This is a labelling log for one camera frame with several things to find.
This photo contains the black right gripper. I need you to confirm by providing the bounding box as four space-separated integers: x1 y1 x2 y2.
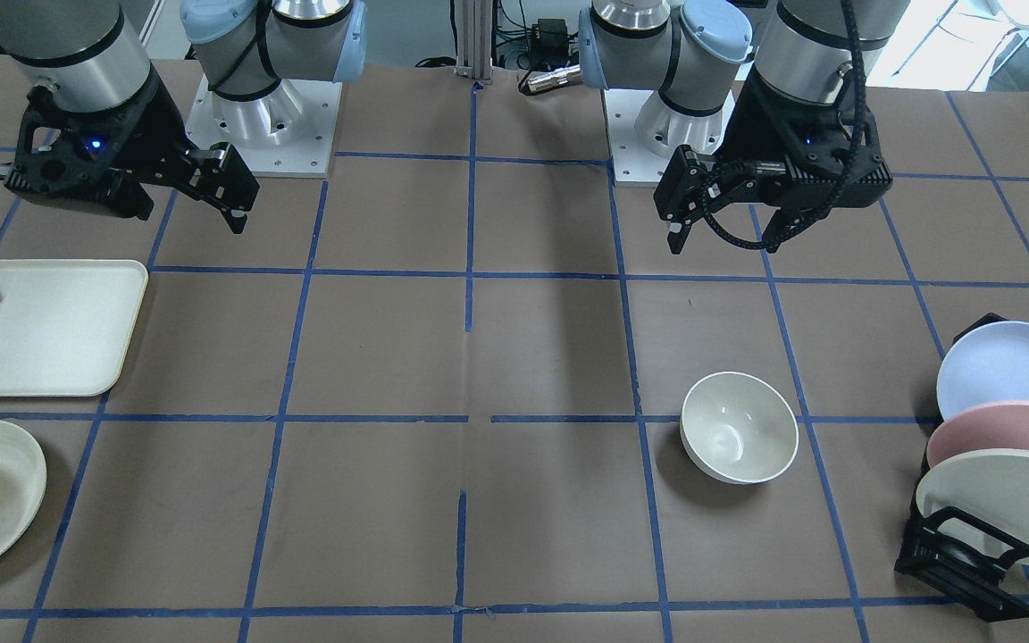
4 70 260 235

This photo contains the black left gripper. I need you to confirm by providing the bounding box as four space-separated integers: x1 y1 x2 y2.
654 70 893 255

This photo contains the white ceramic bowl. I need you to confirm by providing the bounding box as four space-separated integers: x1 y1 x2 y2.
679 372 799 485

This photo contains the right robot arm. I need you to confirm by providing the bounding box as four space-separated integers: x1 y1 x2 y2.
0 1 367 235

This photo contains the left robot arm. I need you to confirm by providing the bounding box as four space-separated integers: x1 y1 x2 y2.
577 1 909 254

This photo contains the silver cylindrical connector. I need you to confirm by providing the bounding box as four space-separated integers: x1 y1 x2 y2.
517 64 582 96

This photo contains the white rectangular tray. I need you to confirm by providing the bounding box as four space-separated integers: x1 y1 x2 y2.
0 259 148 397

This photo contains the blue plate in rack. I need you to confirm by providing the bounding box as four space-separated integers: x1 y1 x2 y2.
935 321 1029 420

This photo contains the pink plate in rack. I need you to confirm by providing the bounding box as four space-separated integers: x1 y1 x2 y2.
925 400 1029 467

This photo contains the cream plate in rack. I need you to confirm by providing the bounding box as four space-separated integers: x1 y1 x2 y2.
915 448 1029 564

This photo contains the black dish rack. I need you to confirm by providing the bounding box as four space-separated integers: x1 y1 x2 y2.
894 313 1029 623

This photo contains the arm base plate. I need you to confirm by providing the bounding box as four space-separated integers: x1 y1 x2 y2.
602 82 757 190
185 77 346 179

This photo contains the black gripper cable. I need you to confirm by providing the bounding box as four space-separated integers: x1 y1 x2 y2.
700 0 873 250

